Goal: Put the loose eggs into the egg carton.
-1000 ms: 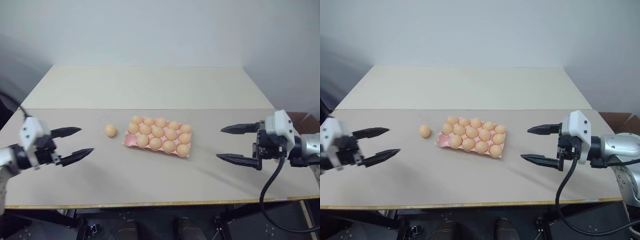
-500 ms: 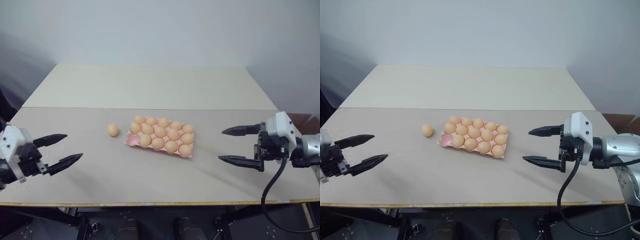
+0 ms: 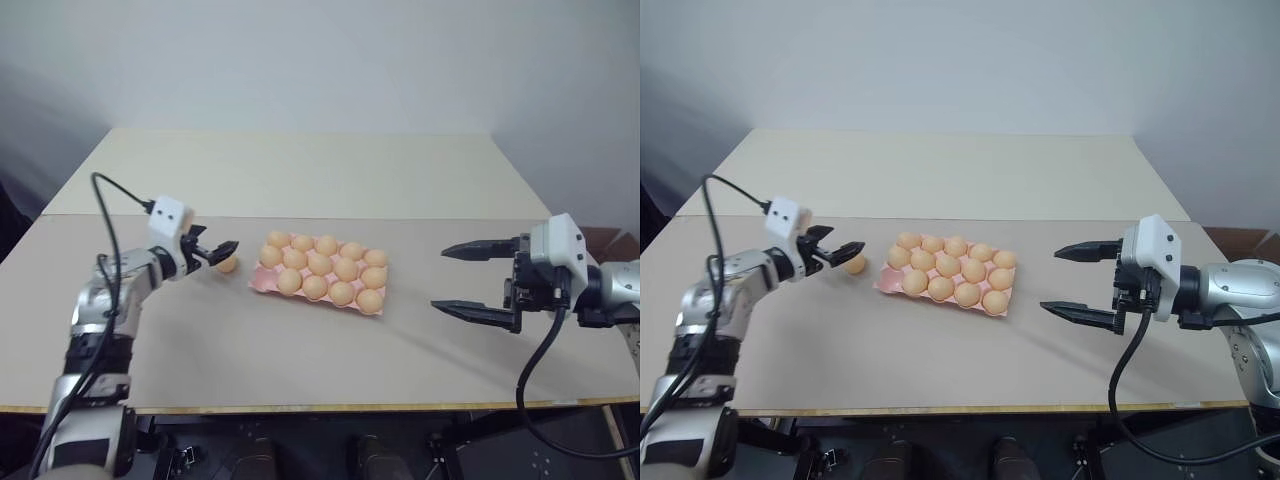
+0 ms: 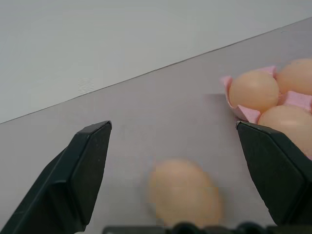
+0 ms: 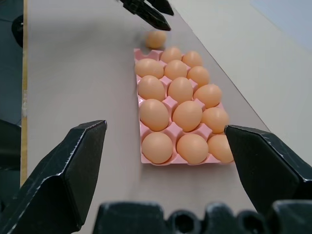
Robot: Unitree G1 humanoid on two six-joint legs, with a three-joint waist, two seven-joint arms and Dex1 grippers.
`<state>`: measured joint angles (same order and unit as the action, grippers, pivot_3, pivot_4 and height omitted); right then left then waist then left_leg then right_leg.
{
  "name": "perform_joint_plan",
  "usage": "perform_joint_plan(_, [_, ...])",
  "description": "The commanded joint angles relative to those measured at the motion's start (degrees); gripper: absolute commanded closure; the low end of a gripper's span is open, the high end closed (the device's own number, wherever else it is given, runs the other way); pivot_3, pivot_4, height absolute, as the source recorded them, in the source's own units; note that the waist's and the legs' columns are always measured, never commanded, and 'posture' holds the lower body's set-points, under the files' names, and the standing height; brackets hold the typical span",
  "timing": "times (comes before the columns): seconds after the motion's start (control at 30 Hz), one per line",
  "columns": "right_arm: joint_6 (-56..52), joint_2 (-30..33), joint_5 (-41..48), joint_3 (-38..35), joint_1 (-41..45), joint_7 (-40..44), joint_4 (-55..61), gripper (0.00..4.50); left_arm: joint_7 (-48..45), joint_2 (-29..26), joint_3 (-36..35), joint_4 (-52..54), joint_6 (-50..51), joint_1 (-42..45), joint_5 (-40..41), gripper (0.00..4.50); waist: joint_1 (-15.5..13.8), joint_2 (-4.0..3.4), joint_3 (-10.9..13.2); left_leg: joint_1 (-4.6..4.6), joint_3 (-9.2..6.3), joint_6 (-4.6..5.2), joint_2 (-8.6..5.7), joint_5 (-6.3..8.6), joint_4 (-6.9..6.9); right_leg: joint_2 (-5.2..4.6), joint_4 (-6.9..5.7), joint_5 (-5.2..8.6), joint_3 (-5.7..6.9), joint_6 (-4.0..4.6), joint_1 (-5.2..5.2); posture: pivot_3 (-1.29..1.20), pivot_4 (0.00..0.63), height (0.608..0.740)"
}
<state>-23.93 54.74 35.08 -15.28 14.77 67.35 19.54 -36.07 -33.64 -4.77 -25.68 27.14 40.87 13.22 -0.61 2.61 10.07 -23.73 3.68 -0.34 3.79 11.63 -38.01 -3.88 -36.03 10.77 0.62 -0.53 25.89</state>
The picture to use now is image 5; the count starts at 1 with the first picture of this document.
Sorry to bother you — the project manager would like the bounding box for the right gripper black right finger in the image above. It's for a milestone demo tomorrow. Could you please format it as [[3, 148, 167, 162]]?
[[224, 124, 312, 213]]

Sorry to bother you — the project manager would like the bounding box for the black round object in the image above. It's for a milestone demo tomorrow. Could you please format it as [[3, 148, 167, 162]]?
[[11, 14, 24, 47]]

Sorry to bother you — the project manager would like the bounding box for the pink plastic egg tray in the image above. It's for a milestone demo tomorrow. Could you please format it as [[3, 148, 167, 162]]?
[[133, 48, 236, 167]]

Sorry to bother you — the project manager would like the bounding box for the brown egg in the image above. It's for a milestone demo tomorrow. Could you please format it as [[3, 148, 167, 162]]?
[[135, 58, 165, 79], [182, 50, 203, 68], [139, 98, 170, 132], [176, 134, 210, 164], [145, 31, 168, 49], [201, 107, 230, 134], [164, 59, 188, 79], [194, 83, 223, 109], [208, 134, 234, 163], [172, 100, 203, 133], [160, 47, 183, 63], [141, 132, 174, 164], [167, 77, 194, 104], [137, 75, 166, 101], [187, 65, 211, 85]]

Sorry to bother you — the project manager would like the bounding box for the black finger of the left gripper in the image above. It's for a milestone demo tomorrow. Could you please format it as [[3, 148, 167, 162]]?
[[116, 0, 172, 32], [146, 0, 175, 16]]

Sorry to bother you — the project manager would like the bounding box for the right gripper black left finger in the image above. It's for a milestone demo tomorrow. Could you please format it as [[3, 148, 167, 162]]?
[[0, 119, 108, 234]]

